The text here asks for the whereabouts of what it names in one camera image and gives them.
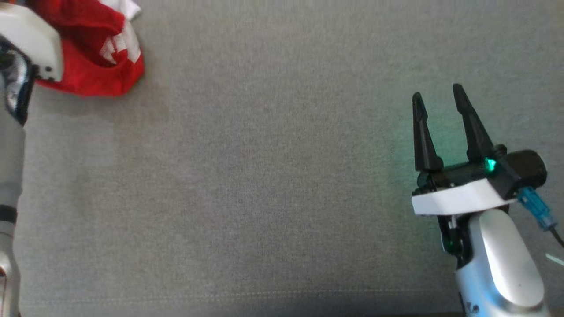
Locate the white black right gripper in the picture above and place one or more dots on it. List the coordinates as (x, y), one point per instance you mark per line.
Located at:
(458, 198)

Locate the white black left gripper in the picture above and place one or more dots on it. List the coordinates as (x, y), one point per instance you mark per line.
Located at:
(31, 39)

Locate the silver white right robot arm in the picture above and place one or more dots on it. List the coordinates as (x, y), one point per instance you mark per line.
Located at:
(502, 264)

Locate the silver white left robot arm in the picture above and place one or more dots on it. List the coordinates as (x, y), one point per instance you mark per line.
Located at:
(9, 176)

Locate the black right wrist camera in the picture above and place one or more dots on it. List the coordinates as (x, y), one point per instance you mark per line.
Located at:
(526, 169)

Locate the red shorts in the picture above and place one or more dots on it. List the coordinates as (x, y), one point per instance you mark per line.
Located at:
(88, 66)

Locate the large grey sofa seat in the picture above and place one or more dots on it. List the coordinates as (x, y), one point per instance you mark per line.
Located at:
(264, 176)

